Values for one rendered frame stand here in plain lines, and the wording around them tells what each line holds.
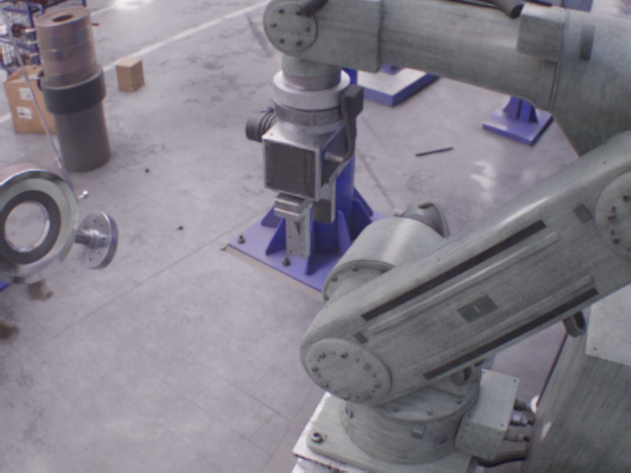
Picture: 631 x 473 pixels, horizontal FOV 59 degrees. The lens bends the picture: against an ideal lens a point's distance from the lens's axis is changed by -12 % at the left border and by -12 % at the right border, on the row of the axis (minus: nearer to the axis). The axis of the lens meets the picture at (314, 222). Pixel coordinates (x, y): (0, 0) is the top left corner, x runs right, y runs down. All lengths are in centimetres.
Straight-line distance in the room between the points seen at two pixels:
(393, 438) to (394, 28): 106
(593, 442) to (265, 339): 168
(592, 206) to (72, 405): 233
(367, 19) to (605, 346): 96
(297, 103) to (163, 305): 201
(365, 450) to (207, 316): 148
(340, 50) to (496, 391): 104
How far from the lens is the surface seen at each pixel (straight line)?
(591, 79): 108
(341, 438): 181
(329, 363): 146
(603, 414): 170
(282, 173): 133
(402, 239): 160
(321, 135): 131
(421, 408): 162
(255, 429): 259
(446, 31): 111
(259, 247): 334
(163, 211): 376
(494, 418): 171
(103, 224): 210
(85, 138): 420
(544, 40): 101
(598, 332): 160
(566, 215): 107
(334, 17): 116
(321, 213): 157
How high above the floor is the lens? 214
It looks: 37 degrees down
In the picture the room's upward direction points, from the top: straight up
